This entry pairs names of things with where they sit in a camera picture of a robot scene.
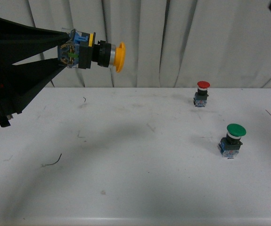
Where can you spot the green mushroom push button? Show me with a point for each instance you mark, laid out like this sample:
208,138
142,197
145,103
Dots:
230,144

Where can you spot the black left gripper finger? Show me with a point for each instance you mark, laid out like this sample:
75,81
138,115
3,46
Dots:
33,40
27,80

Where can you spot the yellow mushroom push button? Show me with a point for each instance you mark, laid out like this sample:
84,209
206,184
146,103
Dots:
81,50

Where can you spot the white pleated curtain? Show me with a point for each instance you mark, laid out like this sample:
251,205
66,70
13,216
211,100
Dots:
53,15

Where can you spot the red mushroom push button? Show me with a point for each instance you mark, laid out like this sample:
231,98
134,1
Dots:
200,97

